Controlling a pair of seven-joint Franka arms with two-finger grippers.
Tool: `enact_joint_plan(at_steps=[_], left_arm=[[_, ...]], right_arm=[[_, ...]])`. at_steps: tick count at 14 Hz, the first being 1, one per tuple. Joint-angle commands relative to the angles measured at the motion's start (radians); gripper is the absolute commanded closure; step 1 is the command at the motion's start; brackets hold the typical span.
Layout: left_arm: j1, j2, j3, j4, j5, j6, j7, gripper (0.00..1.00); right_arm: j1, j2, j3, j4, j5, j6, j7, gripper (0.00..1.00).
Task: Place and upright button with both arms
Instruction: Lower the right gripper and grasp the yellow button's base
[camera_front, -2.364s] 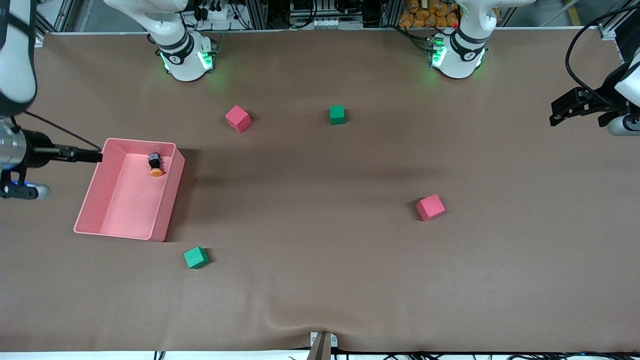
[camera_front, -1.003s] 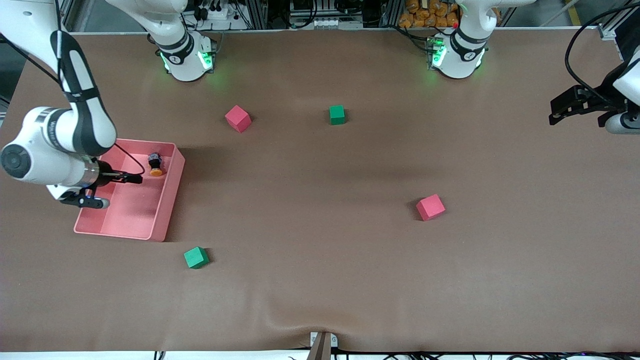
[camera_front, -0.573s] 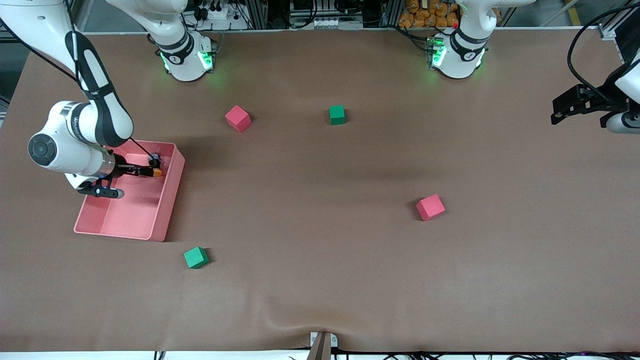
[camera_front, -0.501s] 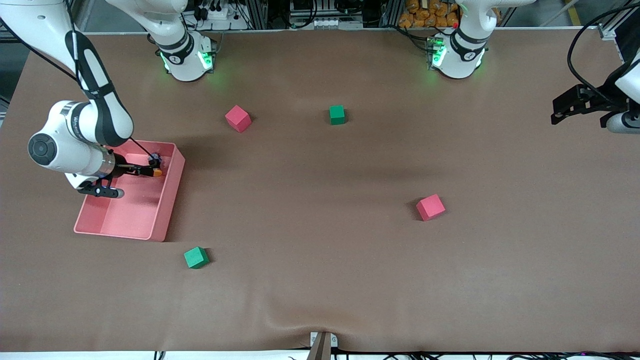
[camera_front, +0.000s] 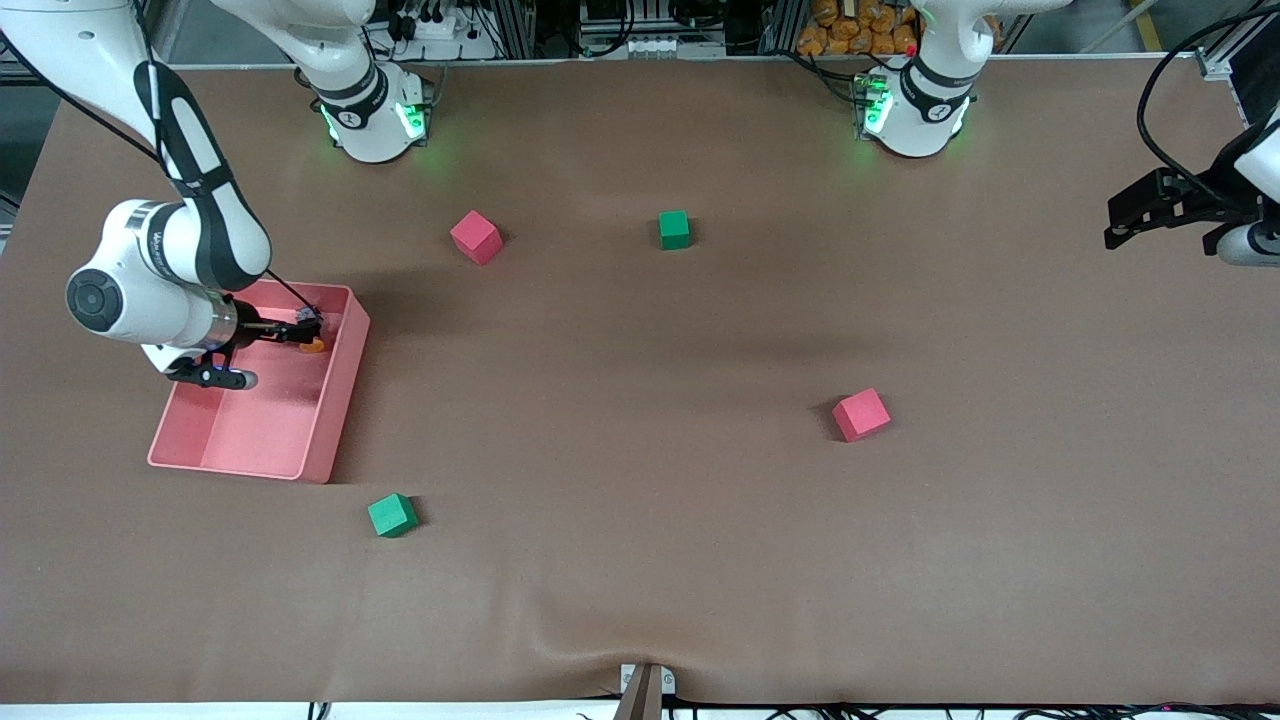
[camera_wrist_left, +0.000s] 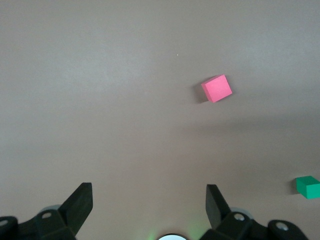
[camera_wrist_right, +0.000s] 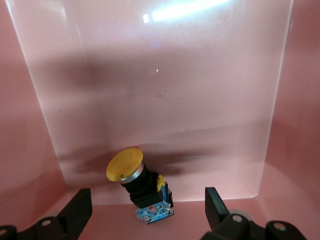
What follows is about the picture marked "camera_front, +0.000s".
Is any pink plastic bin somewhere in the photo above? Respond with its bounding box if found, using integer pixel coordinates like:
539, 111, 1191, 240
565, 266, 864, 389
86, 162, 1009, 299
147, 276, 371, 485

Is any pink foam cube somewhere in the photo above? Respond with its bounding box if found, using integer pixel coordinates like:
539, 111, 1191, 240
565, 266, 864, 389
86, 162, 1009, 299
449, 210, 504, 267
832, 388, 892, 443

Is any white power strip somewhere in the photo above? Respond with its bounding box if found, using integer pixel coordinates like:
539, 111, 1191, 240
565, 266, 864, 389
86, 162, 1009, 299
395, 5, 471, 41

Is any brown table mat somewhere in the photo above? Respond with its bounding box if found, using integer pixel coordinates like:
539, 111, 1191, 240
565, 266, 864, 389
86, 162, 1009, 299
0, 58, 1280, 706

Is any grey electronics box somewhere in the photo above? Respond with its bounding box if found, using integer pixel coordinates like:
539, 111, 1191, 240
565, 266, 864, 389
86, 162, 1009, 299
580, 0, 727, 59

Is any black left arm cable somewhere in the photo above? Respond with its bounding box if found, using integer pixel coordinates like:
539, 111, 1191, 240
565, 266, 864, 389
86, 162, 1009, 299
1137, 5, 1280, 193

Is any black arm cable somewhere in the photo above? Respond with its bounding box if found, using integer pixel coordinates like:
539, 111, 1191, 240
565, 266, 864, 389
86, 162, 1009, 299
0, 30, 323, 321
1137, 5, 1280, 193

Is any aluminium frame profile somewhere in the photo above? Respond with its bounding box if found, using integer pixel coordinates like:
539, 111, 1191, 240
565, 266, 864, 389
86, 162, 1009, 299
1195, 0, 1280, 81

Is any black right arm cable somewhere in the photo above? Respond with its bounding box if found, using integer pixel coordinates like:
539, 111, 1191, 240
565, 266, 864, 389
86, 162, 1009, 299
0, 30, 323, 321

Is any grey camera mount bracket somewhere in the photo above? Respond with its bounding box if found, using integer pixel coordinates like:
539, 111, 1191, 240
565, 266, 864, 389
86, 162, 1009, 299
620, 663, 676, 720

